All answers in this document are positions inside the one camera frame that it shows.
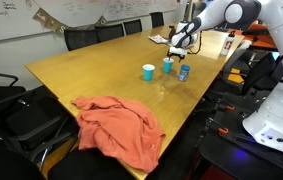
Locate orange armchair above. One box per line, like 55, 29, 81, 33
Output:
227, 20, 279, 51

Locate teal plastic cup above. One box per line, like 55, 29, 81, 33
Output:
162, 57, 175, 74
142, 63, 156, 82

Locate wall whiteboard with writing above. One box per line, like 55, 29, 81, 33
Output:
0, 0, 187, 44

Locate orange crumpled cloth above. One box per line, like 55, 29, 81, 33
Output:
71, 95, 167, 173

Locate white bottle red logo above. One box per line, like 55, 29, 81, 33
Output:
220, 30, 236, 57

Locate black chair chrome legs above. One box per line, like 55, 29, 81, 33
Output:
0, 89, 80, 171

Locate orange handled clamp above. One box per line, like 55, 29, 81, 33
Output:
215, 103, 236, 113
210, 125, 230, 136

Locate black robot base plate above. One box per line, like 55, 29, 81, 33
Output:
199, 109, 283, 180

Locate black chair backrest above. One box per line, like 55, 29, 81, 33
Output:
0, 131, 45, 180

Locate small brown bottle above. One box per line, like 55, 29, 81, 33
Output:
168, 25, 177, 41

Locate black armrest office chair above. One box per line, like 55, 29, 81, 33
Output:
0, 71, 27, 113

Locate black mesh office chair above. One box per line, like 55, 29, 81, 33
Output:
63, 28, 100, 52
95, 23, 125, 43
149, 12, 165, 29
123, 19, 144, 36

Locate blue lid labelled jar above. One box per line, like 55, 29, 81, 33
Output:
178, 64, 191, 83

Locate brown bunting banner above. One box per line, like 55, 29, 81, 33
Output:
32, 7, 109, 35

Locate black swivel chair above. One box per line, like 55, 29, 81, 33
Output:
214, 49, 283, 98

